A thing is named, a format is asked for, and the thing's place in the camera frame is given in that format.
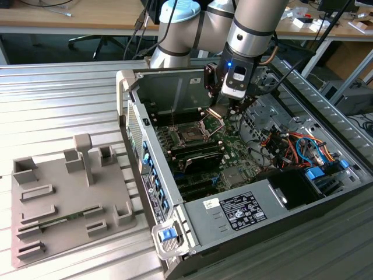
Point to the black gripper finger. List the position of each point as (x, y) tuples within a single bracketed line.
[(242, 105), (214, 80)]

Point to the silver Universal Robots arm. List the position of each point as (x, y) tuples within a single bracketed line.
[(250, 26)]

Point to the CPU socket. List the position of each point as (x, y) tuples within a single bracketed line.
[(189, 134)]

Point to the metal drive cage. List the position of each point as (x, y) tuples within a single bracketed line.
[(269, 113)]

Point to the green motherboard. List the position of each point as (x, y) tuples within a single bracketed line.
[(236, 151)]

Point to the black RAM slots bank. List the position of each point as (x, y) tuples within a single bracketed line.
[(164, 120), (198, 148)]

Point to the black graphics card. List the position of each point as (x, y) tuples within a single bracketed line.
[(204, 163)]

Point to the silver chipset heatsink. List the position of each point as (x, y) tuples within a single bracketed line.
[(233, 178)]

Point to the open grey PC case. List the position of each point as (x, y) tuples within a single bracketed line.
[(326, 116)]

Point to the small white box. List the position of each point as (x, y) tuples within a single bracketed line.
[(300, 23)]

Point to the black expansion slots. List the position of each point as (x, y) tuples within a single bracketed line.
[(195, 186)]

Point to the blue disk carrier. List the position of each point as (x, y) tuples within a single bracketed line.
[(314, 173)]

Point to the black plastic shroud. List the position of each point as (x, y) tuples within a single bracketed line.
[(297, 189)]

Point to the white handwritten sticker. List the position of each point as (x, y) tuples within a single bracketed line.
[(211, 203)]

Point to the black power supply label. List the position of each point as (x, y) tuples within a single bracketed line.
[(244, 210)]

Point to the black slanted pole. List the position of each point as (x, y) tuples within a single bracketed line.
[(326, 32)]

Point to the grey computer on floor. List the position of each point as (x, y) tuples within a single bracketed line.
[(357, 100)]

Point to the small blue plastic tab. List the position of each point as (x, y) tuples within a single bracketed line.
[(343, 163)]

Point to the brown cardboard box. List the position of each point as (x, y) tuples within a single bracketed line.
[(349, 58)]

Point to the black office chair base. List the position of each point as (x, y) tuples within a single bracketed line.
[(100, 40)]

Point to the black monitor base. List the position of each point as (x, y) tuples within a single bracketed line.
[(329, 4)]

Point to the grey power supply unit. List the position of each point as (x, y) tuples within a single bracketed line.
[(204, 227)]

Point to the small open cardboard box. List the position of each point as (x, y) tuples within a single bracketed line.
[(361, 26)]

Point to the long wooden desk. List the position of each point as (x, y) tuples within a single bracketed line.
[(87, 14)]

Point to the blue case latch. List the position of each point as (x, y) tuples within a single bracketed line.
[(166, 234)]

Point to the grey parts rack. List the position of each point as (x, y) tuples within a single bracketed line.
[(73, 198)]

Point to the green RAM stick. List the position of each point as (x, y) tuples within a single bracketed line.
[(67, 218)]

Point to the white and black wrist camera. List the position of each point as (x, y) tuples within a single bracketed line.
[(233, 90)]

